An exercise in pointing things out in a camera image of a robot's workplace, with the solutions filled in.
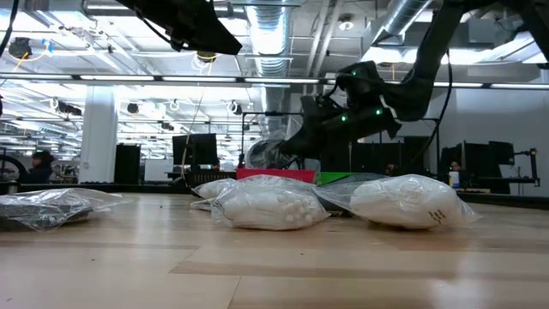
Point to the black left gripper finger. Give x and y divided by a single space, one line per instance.
206 30

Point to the clear bag of cotton swabs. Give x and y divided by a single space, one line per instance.
266 210

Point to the clear bag of white cotton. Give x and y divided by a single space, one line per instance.
216 188

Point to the large handwritten bag of cotton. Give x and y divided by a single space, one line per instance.
407 201

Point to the clear bag of black combs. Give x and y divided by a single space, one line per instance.
47 210

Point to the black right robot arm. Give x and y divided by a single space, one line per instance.
435 43

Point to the red plastic basket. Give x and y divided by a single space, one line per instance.
274 175

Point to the black partition panels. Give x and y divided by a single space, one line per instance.
373 159

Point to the green plastic basket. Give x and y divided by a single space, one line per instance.
334 177

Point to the long white light bar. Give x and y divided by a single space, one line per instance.
279 80

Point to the black computer monitor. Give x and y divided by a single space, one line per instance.
201 148

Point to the black ceiling dome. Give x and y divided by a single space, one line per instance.
133 108

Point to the round ceiling fixture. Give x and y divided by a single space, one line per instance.
345 23

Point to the person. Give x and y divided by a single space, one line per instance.
455 166
40 171

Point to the white bottle blue label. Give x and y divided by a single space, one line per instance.
454 180

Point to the black ceiling device blue tag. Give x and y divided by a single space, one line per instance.
20 47

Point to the white building pillar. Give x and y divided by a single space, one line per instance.
98 141

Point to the black tall cabinet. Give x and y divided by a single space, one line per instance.
127 161

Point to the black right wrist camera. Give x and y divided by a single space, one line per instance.
360 83

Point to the silver vertical ventilation duct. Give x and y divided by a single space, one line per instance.
268 34

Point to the silver diagonal ventilation duct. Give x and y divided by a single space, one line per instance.
399 17

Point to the black table edge rail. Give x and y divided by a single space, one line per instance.
128 188

